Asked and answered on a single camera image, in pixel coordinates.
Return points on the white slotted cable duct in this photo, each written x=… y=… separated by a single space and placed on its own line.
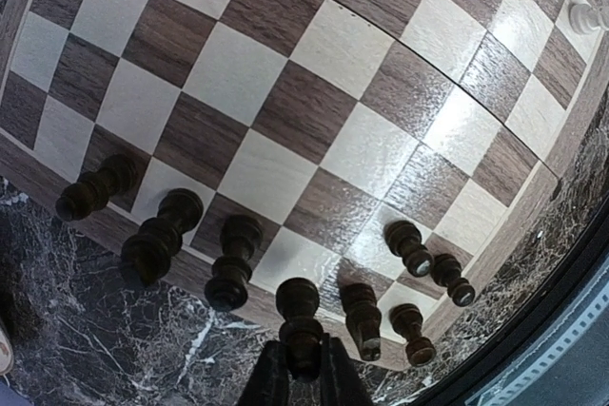
x=546 y=354

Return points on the bird painted ceramic plate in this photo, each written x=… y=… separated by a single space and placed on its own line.
x=6 y=351

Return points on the dark chess pawn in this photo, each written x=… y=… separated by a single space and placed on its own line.
x=404 y=241

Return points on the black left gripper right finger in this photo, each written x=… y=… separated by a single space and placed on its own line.
x=340 y=383

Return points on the dark chess piece corner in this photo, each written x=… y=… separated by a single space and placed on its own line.
x=406 y=320

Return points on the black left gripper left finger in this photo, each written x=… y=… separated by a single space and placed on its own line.
x=268 y=384

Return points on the dark chess pawn corner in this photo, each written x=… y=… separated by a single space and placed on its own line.
x=447 y=273

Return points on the dark chess piece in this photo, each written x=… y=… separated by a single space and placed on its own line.
x=116 y=175
x=146 y=255
x=297 y=301
x=240 y=238
x=362 y=319

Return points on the wooden chess board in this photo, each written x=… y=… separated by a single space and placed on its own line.
x=324 y=120

